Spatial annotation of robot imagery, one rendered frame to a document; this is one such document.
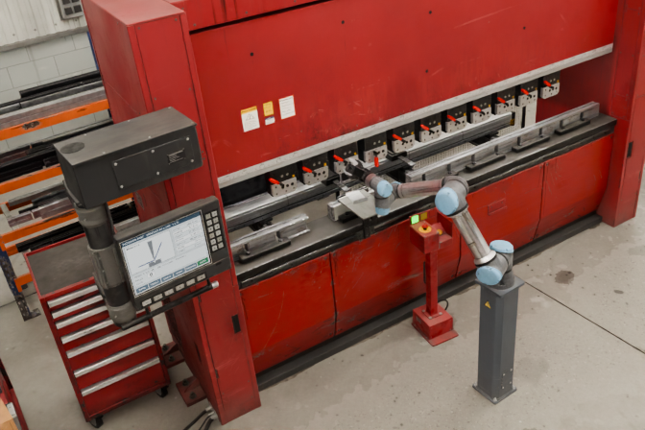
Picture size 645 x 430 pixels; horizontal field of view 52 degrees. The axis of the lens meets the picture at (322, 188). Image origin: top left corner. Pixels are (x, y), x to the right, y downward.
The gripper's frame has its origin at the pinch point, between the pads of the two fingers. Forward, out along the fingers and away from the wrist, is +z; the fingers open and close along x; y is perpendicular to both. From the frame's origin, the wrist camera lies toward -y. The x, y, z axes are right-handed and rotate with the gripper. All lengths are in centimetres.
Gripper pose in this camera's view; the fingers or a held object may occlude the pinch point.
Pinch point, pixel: (346, 164)
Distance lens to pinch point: 361.0
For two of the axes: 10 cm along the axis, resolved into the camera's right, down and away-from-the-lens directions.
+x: 4.8, -8.7, -1.2
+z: -5.1, -3.8, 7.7
